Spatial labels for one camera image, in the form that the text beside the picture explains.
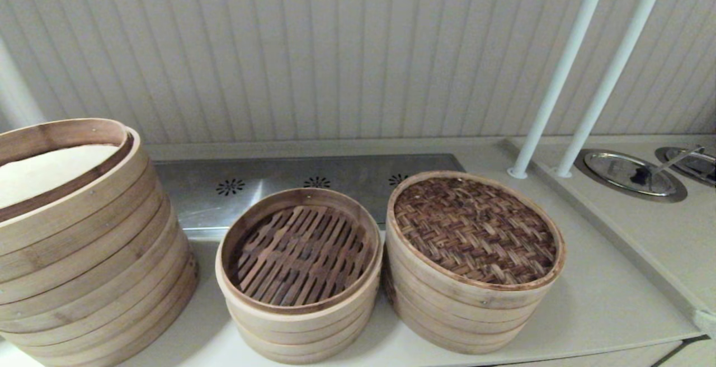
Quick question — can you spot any woven bamboo steamer lid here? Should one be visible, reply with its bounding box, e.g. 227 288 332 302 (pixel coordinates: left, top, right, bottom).
386 171 566 293

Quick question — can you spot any small slatted bamboo steamer stack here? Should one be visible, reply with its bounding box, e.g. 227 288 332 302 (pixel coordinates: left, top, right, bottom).
215 187 385 366

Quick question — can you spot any cloth-lined bamboo steamer stack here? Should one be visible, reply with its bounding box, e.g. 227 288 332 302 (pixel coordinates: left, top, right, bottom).
383 238 542 355

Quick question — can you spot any round steel lid black knob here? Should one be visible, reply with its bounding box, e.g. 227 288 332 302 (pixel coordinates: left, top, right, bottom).
575 149 689 203

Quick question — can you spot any large bamboo steamer stack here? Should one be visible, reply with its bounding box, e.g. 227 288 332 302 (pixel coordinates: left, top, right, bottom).
0 118 200 367

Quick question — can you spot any white steamer liner cloth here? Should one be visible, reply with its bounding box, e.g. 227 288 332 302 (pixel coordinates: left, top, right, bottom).
0 143 121 211

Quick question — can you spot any round steel pot lid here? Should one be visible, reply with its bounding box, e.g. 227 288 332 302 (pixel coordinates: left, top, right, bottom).
656 146 716 189

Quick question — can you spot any stainless steel vent panel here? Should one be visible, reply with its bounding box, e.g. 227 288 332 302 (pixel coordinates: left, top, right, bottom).
151 153 466 240

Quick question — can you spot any white metal pole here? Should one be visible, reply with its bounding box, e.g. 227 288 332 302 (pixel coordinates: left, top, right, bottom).
506 0 614 180
554 0 672 179

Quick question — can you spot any white cabinet door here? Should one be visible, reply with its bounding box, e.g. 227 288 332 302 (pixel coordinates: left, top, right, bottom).
668 337 716 367

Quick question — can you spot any steel ladle handle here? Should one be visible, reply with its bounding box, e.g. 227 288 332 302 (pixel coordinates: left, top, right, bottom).
649 146 705 176

